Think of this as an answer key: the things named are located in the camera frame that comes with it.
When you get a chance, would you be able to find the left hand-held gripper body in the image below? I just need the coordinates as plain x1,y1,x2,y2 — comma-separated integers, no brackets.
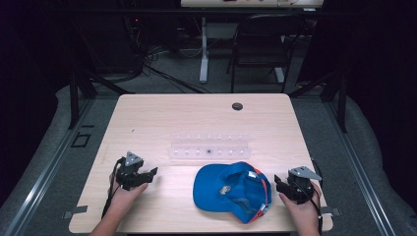
115,150,149,192

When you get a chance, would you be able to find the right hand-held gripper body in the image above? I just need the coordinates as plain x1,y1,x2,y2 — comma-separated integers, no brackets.
282,165,324,206

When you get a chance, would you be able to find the person's left hand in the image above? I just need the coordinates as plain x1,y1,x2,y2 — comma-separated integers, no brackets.
108,170,149,218

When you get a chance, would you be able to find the person's right hand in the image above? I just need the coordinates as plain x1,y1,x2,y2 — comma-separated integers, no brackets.
278,181,323,230

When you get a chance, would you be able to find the blue baseball cap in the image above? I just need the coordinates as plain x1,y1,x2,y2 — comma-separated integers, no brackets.
192,160,273,225

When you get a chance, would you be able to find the clear plastic tray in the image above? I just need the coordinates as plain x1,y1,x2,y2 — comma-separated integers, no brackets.
168,132,253,161

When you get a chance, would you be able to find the black metal stand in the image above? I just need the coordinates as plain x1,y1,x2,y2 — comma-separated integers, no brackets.
67,69,136,130
287,68,349,134

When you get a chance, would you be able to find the white desk with legs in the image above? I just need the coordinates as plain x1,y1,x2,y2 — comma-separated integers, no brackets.
179,0,325,85

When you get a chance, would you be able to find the black folding chair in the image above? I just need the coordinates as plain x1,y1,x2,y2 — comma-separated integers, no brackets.
225,13,309,94

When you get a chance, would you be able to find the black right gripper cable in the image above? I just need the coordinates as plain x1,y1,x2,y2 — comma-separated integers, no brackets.
294,156,325,236

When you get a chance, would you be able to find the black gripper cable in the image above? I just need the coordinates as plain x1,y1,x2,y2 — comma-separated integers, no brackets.
100,156,127,219
294,156,325,236

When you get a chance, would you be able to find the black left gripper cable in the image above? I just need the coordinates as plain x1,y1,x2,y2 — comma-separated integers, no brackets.
100,156,127,219

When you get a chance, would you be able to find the grey table bracket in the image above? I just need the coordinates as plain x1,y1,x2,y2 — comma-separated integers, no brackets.
320,206,342,217
61,205,89,220

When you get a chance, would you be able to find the metal floor rail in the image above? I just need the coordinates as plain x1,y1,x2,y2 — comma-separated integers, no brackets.
2,97,96,236
323,97,397,236

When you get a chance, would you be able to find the bundle of floor cables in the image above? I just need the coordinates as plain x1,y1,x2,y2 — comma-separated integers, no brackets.
122,16,212,95

